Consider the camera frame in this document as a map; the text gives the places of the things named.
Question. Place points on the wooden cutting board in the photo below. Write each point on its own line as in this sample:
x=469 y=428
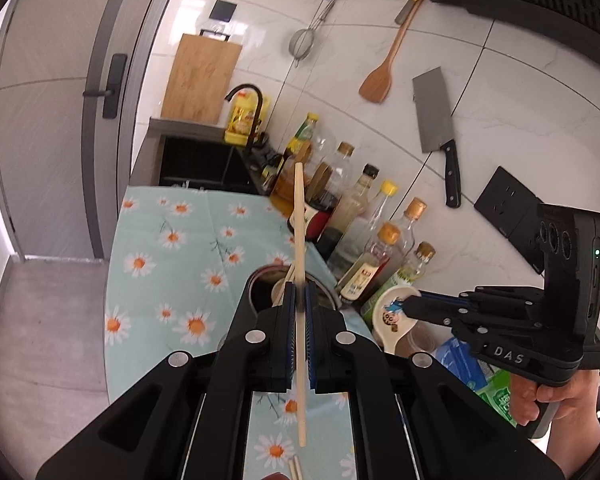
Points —
x=200 y=80

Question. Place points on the daisy print tablecloth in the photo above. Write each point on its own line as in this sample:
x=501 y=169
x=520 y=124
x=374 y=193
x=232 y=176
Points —
x=180 y=270

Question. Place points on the person's left hand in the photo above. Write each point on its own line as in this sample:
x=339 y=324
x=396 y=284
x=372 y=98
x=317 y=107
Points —
x=274 y=476

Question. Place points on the wooden spatula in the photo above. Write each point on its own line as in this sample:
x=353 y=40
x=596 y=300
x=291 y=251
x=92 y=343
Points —
x=377 y=85

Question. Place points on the person's right hand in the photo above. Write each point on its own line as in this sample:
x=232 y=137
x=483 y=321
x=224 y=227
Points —
x=575 y=395

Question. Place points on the long single wooden chopstick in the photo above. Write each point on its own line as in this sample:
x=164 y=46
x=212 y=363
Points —
x=300 y=240

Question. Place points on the brown spice jar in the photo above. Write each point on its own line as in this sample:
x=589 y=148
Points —
x=420 y=345

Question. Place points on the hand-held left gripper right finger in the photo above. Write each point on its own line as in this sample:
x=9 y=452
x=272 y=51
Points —
x=311 y=320

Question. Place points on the row of condiment bottles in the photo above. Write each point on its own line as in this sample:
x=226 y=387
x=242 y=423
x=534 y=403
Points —
x=362 y=270

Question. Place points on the white blue salt bag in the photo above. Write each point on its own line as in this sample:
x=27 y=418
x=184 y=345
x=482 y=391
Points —
x=460 y=360

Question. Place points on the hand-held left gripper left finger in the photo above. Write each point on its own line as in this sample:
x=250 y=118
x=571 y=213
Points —
x=290 y=320

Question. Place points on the black curved faucet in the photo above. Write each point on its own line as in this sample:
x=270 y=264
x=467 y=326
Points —
x=245 y=87

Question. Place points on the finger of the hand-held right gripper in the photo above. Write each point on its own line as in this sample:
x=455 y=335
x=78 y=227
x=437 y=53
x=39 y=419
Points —
x=430 y=310
x=450 y=299

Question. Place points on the bunch of wooden chopsticks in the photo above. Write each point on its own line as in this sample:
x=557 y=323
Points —
x=293 y=467

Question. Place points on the grey door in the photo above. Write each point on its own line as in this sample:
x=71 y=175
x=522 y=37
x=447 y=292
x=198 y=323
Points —
x=45 y=135

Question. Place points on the green sugar bag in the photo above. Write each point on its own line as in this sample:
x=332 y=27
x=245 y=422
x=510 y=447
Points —
x=497 y=395

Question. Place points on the cream spoon blue cartoon print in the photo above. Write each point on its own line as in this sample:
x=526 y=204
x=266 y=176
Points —
x=387 y=317

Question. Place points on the black wall socket panel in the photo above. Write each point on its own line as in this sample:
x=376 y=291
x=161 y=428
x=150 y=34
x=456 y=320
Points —
x=505 y=205

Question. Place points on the metal mesh strainer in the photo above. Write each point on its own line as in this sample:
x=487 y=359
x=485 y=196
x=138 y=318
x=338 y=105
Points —
x=302 y=42

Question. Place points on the black cylindrical utensil holder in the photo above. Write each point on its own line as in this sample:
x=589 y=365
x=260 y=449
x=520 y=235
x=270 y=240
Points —
x=261 y=287

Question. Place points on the yellow oil jug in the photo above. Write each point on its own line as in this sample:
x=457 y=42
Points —
x=240 y=120

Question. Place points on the dark kitchen sink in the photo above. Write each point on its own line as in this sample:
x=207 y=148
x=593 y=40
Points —
x=195 y=160

